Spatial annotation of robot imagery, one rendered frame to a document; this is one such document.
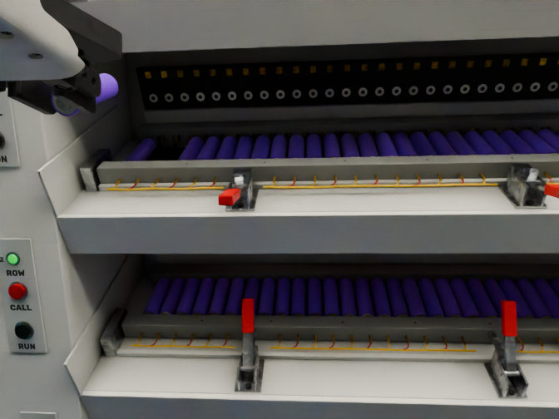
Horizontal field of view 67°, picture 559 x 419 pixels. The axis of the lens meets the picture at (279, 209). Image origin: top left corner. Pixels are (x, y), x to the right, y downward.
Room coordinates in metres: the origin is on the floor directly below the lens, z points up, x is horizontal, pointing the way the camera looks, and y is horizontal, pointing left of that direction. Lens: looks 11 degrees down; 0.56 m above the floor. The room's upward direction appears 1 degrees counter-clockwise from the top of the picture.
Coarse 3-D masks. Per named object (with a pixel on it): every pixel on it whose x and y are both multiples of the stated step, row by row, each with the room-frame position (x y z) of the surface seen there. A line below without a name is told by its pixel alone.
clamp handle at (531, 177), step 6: (528, 174) 0.37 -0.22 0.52; (534, 174) 0.37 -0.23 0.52; (528, 180) 0.38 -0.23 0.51; (534, 180) 0.38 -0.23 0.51; (534, 186) 0.36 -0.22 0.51; (540, 186) 0.35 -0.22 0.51; (546, 186) 0.34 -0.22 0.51; (552, 186) 0.33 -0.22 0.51; (558, 186) 0.33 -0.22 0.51; (546, 192) 0.34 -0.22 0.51; (552, 192) 0.33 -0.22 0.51; (558, 192) 0.32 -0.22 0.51; (558, 198) 0.32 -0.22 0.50
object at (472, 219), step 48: (96, 144) 0.49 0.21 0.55; (48, 192) 0.39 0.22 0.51; (96, 192) 0.44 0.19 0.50; (144, 192) 0.44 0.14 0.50; (192, 192) 0.43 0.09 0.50; (288, 192) 0.42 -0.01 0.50; (336, 192) 0.42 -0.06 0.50; (384, 192) 0.41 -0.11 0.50; (432, 192) 0.41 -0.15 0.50; (480, 192) 0.40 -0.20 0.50; (96, 240) 0.40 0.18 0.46; (144, 240) 0.40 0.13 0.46; (192, 240) 0.40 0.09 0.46; (240, 240) 0.39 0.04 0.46; (288, 240) 0.39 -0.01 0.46; (336, 240) 0.39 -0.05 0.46; (384, 240) 0.38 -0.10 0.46; (432, 240) 0.38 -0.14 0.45; (480, 240) 0.38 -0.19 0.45; (528, 240) 0.37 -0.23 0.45
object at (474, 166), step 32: (160, 160) 0.45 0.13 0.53; (192, 160) 0.45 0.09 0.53; (224, 160) 0.44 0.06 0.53; (256, 160) 0.44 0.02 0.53; (288, 160) 0.43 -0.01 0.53; (320, 160) 0.43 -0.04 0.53; (352, 160) 0.43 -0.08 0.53; (384, 160) 0.42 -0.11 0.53; (416, 160) 0.42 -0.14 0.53; (448, 160) 0.42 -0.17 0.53; (480, 160) 0.41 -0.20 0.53; (512, 160) 0.41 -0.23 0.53; (544, 160) 0.41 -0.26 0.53
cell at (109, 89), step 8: (104, 80) 0.32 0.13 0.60; (112, 80) 0.33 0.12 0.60; (104, 88) 0.31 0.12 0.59; (112, 88) 0.33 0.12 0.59; (104, 96) 0.31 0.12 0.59; (112, 96) 0.33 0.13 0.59; (56, 104) 0.28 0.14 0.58; (64, 104) 0.27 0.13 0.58; (96, 104) 0.31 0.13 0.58; (64, 112) 0.28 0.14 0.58; (72, 112) 0.28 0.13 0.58
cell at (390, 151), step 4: (376, 136) 0.50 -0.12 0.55; (380, 136) 0.49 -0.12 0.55; (384, 136) 0.49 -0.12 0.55; (388, 136) 0.50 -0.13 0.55; (376, 140) 0.50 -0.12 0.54; (380, 140) 0.49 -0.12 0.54; (384, 140) 0.48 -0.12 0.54; (388, 140) 0.48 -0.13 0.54; (376, 144) 0.49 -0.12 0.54; (380, 144) 0.48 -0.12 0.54; (384, 144) 0.47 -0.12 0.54; (388, 144) 0.47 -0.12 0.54; (392, 144) 0.47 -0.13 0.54; (380, 148) 0.47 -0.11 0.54; (384, 148) 0.46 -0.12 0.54; (388, 148) 0.46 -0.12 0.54; (392, 148) 0.46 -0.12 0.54; (380, 152) 0.47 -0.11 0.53; (384, 152) 0.46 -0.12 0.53; (388, 152) 0.45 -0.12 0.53; (392, 152) 0.45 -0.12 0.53; (396, 152) 0.46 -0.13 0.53
